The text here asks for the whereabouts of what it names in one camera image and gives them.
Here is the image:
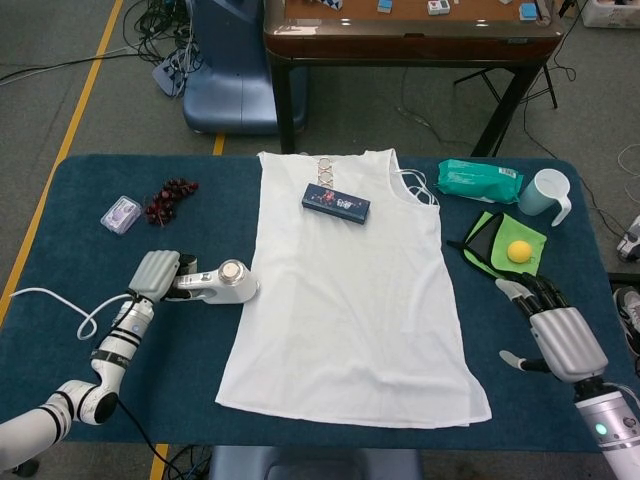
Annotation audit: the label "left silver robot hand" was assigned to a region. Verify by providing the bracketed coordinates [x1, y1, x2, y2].
[127, 249, 211, 304]

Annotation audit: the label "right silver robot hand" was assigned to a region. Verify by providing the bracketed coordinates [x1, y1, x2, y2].
[494, 272, 610, 385]

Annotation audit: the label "white handheld steamer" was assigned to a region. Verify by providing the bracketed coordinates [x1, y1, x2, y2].
[162, 259, 261, 306]

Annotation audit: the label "white cable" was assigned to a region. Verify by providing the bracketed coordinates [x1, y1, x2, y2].
[9, 287, 134, 341]

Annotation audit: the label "white sleeveless shirt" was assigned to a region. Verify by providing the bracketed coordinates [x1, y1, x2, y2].
[214, 148, 494, 430]

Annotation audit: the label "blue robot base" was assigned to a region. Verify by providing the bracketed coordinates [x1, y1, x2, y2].
[182, 0, 309, 136]

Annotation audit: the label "clear purple plastic case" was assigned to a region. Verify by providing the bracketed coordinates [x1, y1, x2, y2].
[100, 195, 143, 237]

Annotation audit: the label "dark red grape bunch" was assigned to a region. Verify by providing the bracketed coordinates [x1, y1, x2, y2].
[143, 177, 200, 230]

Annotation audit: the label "dark blue felt table cover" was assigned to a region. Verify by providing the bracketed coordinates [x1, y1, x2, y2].
[0, 153, 640, 454]

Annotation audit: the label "light green cloth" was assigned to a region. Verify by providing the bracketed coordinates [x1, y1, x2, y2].
[487, 212, 548, 279]

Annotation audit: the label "green black-trimmed mesh pouch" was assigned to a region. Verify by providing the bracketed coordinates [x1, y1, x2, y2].
[446, 210, 534, 287]

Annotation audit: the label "green wet wipes pack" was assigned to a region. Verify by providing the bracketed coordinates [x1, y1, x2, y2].
[432, 158, 525, 205]

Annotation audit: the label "dark blue patterned box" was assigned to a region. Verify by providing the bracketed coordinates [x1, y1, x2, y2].
[301, 182, 373, 225]

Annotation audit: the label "blue power strip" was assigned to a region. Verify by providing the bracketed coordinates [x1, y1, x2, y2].
[151, 49, 201, 97]

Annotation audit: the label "black metal stand legs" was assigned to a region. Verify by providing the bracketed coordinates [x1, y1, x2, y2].
[453, 63, 559, 110]

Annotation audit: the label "white storage box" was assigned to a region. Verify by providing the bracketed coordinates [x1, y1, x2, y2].
[577, 0, 640, 29]

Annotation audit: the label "brown wooden mahjong table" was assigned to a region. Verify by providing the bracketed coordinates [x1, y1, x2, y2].
[263, 0, 566, 157]

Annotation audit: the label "light blue white-handled mug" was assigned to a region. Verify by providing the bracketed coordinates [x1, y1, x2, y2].
[517, 168, 572, 227]

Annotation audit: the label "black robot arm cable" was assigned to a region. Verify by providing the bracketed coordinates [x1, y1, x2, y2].
[116, 398, 174, 469]

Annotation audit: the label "long black floor cable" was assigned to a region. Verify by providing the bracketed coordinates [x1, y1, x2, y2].
[0, 49, 156, 84]

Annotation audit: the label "dark blue robot pedestal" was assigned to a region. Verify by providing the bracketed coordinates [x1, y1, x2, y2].
[208, 446, 424, 480]

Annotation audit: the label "black tangled cable bundle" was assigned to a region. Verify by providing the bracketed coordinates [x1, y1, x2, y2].
[122, 0, 201, 66]

